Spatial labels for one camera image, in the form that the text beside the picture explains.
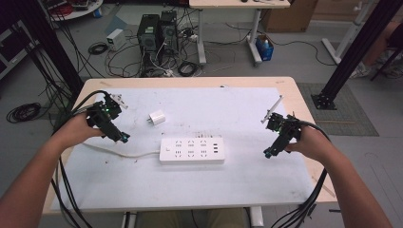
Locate large black cable coil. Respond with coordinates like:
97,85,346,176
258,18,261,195
6,102,43,124

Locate round white table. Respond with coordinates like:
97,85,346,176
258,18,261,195
40,0,105,22

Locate black metal stand with base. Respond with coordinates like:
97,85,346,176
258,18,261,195
311,0,403,111

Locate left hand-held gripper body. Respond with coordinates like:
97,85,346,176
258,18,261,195
86,91,129,128

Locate thick black cable coil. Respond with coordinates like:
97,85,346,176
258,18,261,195
177,61,201,78

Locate white power supply box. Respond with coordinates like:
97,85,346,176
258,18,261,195
106,28,127,51

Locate small black cable coil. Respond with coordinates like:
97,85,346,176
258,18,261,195
87,42,109,56

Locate black computer tower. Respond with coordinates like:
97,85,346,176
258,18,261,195
136,13,162,77
159,10,179,57

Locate white metal stand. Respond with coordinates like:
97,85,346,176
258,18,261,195
320,0,375,66

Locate person's right hand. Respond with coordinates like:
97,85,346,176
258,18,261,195
284,124,336,166

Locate white power strip cable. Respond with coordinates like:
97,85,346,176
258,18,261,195
83,142,162,159

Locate black gripper cable bundle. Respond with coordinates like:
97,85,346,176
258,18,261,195
50,89,110,228
270,120,332,228

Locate white charger plug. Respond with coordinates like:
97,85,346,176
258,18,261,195
145,109,166,126

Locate blue box with bottle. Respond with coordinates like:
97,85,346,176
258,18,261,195
255,33,276,62

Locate brown cardboard box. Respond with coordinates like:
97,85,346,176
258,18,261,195
260,0,319,33

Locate light wooden desk white legs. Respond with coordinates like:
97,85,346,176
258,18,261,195
188,0,292,67

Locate black right gripper cable bundle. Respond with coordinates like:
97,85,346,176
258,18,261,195
270,120,332,228

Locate grey floor mat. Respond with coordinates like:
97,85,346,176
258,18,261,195
296,82,380,138

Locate person's left hand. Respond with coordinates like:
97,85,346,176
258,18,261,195
51,111,106,149

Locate white table mat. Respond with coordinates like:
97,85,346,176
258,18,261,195
50,86,316,211

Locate black left gripper cable bundle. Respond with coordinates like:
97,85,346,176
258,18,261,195
50,89,110,228

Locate white table leg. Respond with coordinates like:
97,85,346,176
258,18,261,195
249,206,264,228
121,211,138,228

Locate white power strip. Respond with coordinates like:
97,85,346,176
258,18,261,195
159,136,226,165

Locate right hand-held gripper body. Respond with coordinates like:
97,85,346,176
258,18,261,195
260,94,302,144

